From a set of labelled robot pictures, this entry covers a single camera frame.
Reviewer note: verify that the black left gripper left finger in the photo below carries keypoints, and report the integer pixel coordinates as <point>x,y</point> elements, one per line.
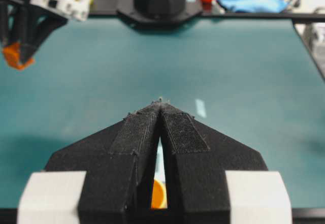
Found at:
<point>119,162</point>

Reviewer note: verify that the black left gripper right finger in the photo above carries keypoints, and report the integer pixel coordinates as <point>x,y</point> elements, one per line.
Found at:
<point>196,158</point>

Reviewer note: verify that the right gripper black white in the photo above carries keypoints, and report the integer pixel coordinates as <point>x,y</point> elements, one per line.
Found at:
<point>19,26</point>

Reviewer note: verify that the orange block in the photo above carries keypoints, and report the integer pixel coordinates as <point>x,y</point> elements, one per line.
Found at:
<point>12,57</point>

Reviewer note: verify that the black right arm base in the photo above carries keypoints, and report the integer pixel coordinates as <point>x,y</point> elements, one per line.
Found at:
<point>159,12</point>

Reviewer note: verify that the small light blue tape strip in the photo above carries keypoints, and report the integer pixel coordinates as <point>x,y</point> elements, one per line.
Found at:
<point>200,107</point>

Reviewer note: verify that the yellow orange cup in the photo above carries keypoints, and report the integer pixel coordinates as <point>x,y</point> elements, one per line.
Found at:
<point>159,195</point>

